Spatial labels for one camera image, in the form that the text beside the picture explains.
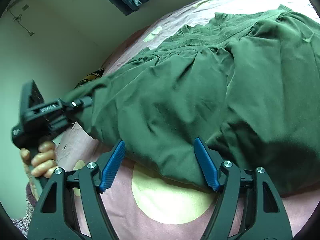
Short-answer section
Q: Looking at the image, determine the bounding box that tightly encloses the pink dotted bed sheet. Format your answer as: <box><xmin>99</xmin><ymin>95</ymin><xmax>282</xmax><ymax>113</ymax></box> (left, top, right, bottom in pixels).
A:
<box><xmin>56</xmin><ymin>0</ymin><xmax>319</xmax><ymax>239</ymax></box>

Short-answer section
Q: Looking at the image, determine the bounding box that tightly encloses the wall cable with switch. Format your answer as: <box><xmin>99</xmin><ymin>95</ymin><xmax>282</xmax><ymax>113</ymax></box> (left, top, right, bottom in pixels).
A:
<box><xmin>6</xmin><ymin>0</ymin><xmax>36</xmax><ymax>37</ymax></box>

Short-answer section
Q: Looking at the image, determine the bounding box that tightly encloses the dark green jacket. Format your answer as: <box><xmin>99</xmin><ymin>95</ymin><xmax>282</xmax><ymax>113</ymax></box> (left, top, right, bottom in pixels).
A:
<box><xmin>64</xmin><ymin>5</ymin><xmax>319</xmax><ymax>194</ymax></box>

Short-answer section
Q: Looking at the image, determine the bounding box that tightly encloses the person's left hand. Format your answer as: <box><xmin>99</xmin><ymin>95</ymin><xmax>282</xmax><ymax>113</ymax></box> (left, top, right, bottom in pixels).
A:
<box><xmin>20</xmin><ymin>141</ymin><xmax>57</xmax><ymax>179</ymax></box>

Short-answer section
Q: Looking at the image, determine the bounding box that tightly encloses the patterned purple sleeve forearm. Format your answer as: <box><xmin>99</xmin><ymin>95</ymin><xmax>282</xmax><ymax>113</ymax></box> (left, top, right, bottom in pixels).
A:
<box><xmin>11</xmin><ymin>159</ymin><xmax>38</xmax><ymax>238</ymax></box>

